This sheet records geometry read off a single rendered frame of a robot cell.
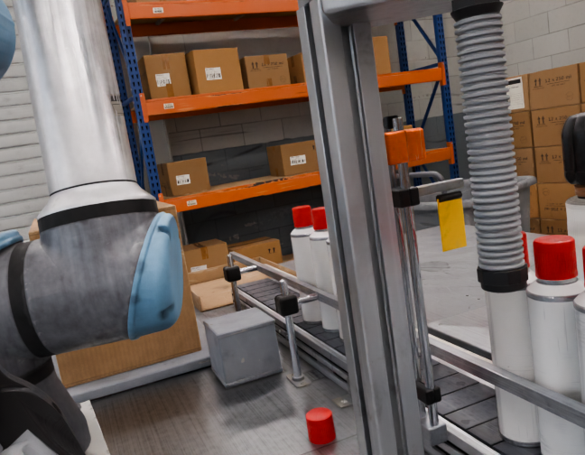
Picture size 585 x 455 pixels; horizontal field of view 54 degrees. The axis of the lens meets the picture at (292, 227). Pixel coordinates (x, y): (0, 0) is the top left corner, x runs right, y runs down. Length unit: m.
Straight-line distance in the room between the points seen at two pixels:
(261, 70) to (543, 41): 2.87
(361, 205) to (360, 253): 0.04
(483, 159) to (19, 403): 0.31
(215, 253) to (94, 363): 3.41
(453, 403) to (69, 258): 0.44
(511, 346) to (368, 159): 0.23
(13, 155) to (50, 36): 4.20
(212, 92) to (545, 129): 2.34
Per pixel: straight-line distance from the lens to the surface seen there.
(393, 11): 0.47
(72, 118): 0.59
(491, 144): 0.41
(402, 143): 0.54
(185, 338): 1.07
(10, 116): 4.83
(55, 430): 0.31
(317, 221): 0.93
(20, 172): 4.81
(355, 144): 0.48
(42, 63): 0.62
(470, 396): 0.73
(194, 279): 1.70
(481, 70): 0.41
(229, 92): 4.40
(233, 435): 0.82
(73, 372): 1.06
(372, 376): 0.52
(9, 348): 0.60
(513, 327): 0.58
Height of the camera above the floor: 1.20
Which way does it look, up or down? 9 degrees down
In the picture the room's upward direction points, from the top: 9 degrees counter-clockwise
